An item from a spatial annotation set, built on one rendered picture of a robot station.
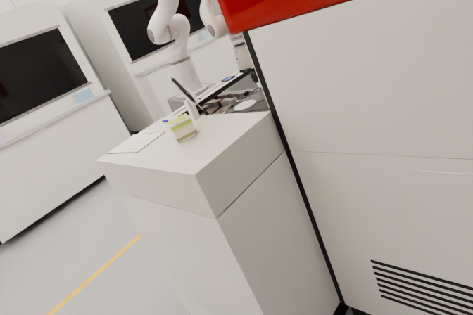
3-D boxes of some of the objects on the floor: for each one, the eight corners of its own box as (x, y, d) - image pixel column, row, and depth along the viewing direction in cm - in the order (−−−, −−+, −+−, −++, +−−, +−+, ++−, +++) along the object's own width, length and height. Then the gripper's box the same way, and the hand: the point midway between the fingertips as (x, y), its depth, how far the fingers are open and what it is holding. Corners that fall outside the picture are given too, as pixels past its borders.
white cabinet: (394, 219, 179) (359, 76, 149) (303, 395, 122) (216, 219, 92) (294, 201, 225) (252, 89, 195) (193, 323, 168) (112, 190, 138)
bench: (148, 152, 425) (60, -10, 352) (-1, 256, 318) (-171, 54, 245) (110, 150, 503) (32, 15, 429) (-19, 232, 395) (-154, 72, 322)
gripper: (223, 48, 135) (239, 90, 141) (259, 34, 131) (274, 78, 138) (225, 45, 141) (241, 85, 148) (259, 31, 138) (274, 74, 145)
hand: (255, 77), depth 142 cm, fingers closed
